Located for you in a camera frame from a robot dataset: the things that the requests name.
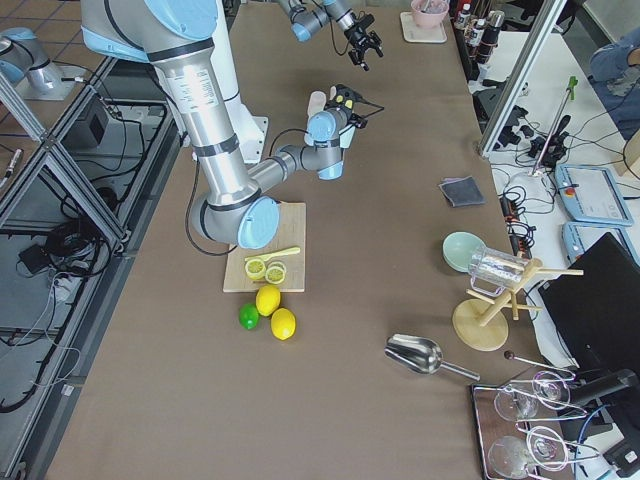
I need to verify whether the aluminium frame post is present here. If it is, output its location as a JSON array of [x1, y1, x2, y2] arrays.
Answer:
[[480, 0, 571, 157]]

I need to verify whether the dark blue steel thermos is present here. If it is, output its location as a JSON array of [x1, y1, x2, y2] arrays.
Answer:
[[482, 10, 505, 47]]

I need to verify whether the green ceramic bowl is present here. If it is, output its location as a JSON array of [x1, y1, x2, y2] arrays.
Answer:
[[442, 231, 486, 273]]

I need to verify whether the pink plastic cup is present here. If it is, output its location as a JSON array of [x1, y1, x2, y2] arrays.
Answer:
[[307, 90, 327, 119]]

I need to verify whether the black laptop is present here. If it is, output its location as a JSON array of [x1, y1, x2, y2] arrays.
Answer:
[[538, 233, 639, 372]]

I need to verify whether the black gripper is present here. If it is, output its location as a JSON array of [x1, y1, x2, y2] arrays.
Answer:
[[324, 84, 368, 130], [344, 13, 383, 71]]

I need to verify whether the yellow plastic knife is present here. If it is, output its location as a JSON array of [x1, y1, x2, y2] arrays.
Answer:
[[244, 246, 301, 262]]

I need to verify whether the lemon slice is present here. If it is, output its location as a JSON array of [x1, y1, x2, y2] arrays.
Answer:
[[264, 261, 287, 285], [244, 258, 267, 281]]

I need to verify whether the green lime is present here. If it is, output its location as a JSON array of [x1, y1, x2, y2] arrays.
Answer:
[[238, 303, 261, 330]]

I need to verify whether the cream plastic tray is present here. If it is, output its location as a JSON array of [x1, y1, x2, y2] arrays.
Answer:
[[400, 12, 447, 44]]

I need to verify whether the wooden mug tree stand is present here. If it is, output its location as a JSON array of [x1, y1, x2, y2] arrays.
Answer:
[[452, 258, 584, 352]]

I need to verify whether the metal scoop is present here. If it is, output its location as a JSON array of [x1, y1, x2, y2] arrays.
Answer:
[[384, 333, 480, 382]]

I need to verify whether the pink bowl of ice cubes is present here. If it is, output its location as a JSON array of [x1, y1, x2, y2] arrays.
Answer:
[[410, 0, 449, 29]]

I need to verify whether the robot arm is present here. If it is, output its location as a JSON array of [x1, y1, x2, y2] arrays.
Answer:
[[81, 1, 366, 249], [277, 0, 383, 71]]

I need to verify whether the yellow lemon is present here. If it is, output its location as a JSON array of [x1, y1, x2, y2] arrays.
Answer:
[[271, 308, 297, 341], [255, 284, 281, 317]]

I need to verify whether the grey folded cloth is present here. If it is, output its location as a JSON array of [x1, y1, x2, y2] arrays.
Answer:
[[438, 176, 486, 207]]

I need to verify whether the wine glass rack tray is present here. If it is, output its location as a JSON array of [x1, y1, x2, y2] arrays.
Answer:
[[471, 370, 598, 479]]

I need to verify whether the clear glass pitcher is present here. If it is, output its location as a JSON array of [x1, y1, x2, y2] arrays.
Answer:
[[468, 246, 529, 297]]

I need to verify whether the green plastic cup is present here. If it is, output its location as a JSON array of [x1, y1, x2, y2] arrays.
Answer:
[[339, 125, 356, 149]]

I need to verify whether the wooden cutting board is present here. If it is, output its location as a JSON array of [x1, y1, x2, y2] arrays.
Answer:
[[223, 202, 307, 293]]

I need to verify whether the blue teach pendant tablet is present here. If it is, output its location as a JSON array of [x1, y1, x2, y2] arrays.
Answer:
[[555, 164, 634, 226]]

